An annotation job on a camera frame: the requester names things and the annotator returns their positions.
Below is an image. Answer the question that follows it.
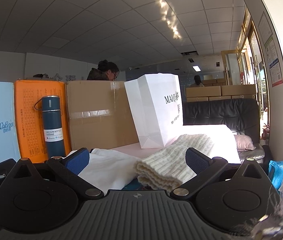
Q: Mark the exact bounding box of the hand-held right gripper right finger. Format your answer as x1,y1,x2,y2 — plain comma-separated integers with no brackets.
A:
170,147,266,198

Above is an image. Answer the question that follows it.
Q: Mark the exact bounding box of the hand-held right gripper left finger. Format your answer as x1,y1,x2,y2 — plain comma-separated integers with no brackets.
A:
12,148,103,200

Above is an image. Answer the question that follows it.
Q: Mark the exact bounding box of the white garment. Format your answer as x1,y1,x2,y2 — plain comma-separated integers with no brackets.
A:
66,148,142,196

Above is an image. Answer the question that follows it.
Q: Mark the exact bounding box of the cream knitted sweater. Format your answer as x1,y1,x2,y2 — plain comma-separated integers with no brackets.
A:
135,134,215,193

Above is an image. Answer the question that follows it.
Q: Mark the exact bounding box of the white sheet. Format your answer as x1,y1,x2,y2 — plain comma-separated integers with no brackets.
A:
167,124,241,164

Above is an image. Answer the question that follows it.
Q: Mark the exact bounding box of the dark blue vacuum bottle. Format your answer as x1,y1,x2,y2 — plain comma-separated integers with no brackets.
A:
34,95,66,158

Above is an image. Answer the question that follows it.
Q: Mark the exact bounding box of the pink pillow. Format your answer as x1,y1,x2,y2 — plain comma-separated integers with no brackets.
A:
234,134,256,152

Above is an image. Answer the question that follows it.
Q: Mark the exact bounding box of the black leather sofa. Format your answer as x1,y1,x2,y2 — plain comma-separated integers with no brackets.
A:
183,98,273,165

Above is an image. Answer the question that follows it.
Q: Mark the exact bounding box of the orange box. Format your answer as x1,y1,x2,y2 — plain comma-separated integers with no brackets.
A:
14,79,72,159

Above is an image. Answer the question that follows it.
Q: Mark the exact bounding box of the brown cardboard box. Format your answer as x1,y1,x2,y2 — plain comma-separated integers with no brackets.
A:
65,80,140,150

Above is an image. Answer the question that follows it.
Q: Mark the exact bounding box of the white paper bag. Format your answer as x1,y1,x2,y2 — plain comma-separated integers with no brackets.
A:
124,73,184,149

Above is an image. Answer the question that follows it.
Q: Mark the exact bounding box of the stack of cardboard boxes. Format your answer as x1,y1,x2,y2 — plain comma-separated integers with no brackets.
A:
185,78,257,103

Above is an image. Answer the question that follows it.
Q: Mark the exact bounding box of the gold framed glass door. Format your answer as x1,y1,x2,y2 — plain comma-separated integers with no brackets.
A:
220,4,269,130

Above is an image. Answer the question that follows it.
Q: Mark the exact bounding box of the wall notice with red edge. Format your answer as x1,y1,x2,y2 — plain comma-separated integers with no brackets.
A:
264,36,283,88

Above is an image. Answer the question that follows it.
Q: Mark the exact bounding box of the framed wall certificate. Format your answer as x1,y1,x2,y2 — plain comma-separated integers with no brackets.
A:
258,11,273,45

